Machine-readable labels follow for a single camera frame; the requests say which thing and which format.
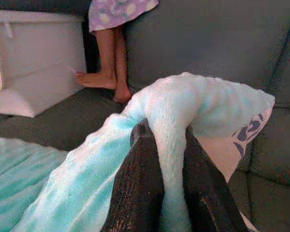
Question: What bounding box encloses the white storage box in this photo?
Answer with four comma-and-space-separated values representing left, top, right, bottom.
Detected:
0, 9, 88, 118

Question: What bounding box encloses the child in purple floral dress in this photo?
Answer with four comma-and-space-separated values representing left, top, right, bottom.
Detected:
74, 0, 159, 104

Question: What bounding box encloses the dark grey fabric sofa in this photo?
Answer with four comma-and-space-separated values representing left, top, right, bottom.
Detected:
0, 0, 290, 232

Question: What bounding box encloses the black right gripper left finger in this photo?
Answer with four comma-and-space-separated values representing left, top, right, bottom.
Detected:
101, 119, 166, 232

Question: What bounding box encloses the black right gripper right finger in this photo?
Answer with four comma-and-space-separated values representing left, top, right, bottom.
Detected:
182, 126, 250, 232

